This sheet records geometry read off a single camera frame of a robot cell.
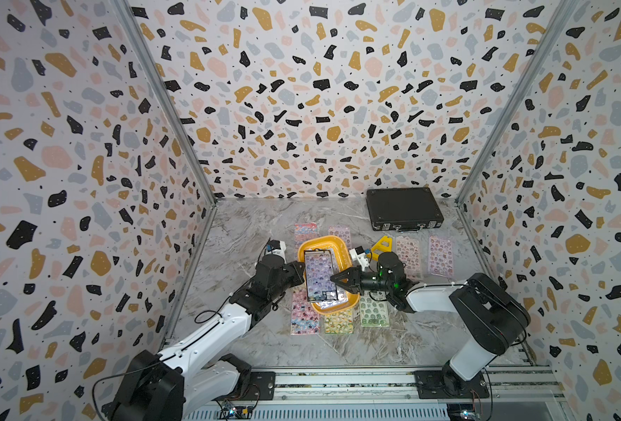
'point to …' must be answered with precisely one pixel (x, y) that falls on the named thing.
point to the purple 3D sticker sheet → (343, 231)
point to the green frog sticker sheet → (374, 309)
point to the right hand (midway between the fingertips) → (333, 282)
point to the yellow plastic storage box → (341, 250)
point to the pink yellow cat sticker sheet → (304, 319)
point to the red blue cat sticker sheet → (304, 231)
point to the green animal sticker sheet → (340, 323)
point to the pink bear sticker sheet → (409, 251)
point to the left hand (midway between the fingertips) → (308, 264)
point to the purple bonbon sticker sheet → (319, 268)
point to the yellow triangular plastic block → (385, 245)
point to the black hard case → (403, 209)
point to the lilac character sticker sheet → (441, 256)
